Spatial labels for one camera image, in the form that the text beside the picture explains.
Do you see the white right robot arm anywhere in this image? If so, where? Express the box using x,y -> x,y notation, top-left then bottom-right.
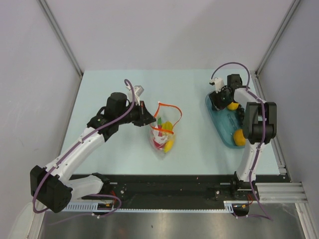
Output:
205,74 -> 277,182

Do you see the yellow banana toy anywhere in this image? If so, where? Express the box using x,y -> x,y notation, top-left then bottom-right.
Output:
163,139 -> 174,153

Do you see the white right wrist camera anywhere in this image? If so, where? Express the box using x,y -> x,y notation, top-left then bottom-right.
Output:
209,77 -> 225,93

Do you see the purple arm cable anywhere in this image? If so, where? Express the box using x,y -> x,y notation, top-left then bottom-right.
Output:
32,79 -> 137,225
210,61 -> 274,222

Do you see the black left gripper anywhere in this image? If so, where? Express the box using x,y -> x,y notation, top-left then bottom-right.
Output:
116,101 -> 156,127

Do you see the red dragon fruit toy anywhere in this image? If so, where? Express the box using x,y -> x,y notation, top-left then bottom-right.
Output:
152,117 -> 167,150

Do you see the orange fruit toy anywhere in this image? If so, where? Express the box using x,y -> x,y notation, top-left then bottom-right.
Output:
233,129 -> 246,146

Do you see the yellow lemon toy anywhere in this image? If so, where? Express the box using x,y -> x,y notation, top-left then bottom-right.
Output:
227,102 -> 239,111

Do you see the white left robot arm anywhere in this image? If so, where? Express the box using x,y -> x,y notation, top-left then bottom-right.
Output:
30,92 -> 156,213

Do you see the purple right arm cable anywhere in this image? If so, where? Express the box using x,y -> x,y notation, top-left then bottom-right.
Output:
210,61 -> 274,222

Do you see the aluminium frame extrusion right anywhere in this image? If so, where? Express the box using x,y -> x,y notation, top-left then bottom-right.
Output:
256,183 -> 308,203

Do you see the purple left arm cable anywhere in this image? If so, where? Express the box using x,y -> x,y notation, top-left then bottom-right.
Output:
32,79 -> 137,225

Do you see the black table edge rail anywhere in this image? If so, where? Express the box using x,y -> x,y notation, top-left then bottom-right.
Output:
82,173 -> 291,210

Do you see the white slotted cable duct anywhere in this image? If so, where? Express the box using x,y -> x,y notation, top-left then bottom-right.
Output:
62,202 -> 234,213

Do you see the clear zip bag orange zipper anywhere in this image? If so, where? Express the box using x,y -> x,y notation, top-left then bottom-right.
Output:
149,102 -> 183,160

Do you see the teal plastic fruit tray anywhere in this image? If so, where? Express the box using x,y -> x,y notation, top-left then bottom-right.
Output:
205,92 -> 245,149

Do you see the dark grape bunch toy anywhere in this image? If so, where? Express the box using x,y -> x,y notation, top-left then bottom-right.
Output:
236,105 -> 245,126

